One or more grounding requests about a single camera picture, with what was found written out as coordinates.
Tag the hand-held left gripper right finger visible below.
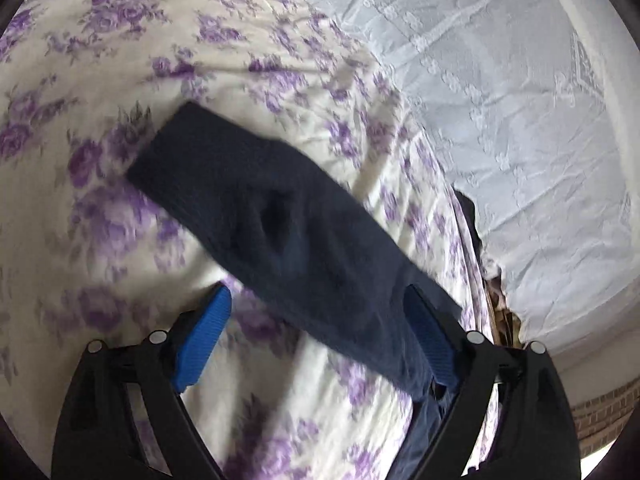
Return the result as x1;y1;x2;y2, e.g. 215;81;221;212
387;284;583;480

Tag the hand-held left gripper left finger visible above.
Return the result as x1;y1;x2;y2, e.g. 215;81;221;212
51;282;233;480

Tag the navy fleece garment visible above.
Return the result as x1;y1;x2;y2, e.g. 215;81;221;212
125;101;463;480

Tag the woven straw mat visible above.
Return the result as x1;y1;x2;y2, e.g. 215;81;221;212
486;259;525;347

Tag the black cloth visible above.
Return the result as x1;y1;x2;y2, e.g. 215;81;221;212
451;186;485;263

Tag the white lace cover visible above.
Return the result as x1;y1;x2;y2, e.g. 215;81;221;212
260;0;632;356

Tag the purple floral bedsheet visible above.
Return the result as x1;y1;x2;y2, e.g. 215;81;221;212
0;0;501;480

